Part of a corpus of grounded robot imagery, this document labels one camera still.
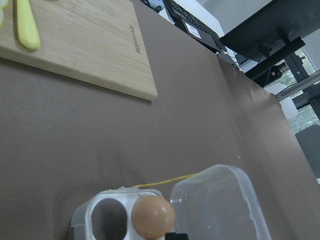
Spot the brown egg in box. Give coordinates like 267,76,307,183
131,195,175,240

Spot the clear plastic egg box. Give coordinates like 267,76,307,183
70,165,271,240

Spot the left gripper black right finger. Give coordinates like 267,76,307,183
176,233,189,240

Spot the black monitor stand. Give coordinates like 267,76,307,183
220,0,320,87

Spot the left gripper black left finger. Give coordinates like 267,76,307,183
165,232,177,240

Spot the wooden cutting board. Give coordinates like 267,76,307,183
0,0,158,101

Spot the black keyboard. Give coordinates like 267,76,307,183
163,0,227,52

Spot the yellow plastic knife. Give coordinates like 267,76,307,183
16,0,41,51

